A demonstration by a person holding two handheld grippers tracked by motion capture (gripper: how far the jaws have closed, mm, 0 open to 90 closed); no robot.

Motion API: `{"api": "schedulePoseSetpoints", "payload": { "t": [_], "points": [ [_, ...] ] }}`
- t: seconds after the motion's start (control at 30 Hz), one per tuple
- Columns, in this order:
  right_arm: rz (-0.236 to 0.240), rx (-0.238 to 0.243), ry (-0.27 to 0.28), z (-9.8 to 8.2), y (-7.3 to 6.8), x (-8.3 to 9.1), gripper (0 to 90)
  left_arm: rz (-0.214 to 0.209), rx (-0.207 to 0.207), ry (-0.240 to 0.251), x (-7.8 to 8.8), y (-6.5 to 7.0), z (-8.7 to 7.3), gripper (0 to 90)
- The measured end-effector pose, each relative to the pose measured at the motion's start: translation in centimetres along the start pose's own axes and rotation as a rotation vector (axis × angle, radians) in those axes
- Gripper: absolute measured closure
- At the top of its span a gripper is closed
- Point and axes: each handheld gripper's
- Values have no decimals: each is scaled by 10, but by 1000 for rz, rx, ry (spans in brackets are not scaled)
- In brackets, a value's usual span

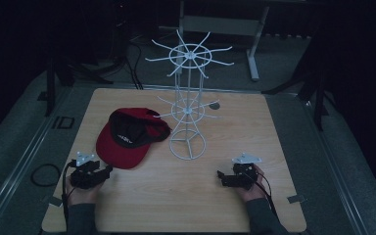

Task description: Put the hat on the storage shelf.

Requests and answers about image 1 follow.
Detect red and black baseball cap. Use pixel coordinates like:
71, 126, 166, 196
95, 107, 172, 170

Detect white wire display rack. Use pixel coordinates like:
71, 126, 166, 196
144, 28, 236, 162

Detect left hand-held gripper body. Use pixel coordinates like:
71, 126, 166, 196
70, 151, 103, 191

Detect black coiled cable loop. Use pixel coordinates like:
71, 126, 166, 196
30, 163, 63, 188

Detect grey tape strip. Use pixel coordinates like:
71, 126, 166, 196
286, 194, 308, 205
40, 195, 64, 208

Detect person's right hand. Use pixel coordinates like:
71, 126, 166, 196
234, 164, 269, 203

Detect black stand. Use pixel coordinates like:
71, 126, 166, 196
43, 55, 115, 118
261, 58, 330, 132

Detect white metal desk frame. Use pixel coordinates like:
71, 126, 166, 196
159, 0, 270, 82

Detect black floor cables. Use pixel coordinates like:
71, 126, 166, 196
111, 3, 145, 90

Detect person's left hand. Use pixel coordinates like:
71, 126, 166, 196
65, 178, 105, 207

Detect metal floor rail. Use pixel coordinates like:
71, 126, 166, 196
298, 97, 371, 235
0, 87, 74, 235

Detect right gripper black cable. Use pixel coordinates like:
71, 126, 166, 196
250, 171, 279, 219

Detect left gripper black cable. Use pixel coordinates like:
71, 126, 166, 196
61, 160, 77, 231

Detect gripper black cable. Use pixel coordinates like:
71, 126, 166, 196
250, 171, 279, 219
61, 160, 77, 231

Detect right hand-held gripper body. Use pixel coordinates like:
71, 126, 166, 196
229, 152, 262, 191

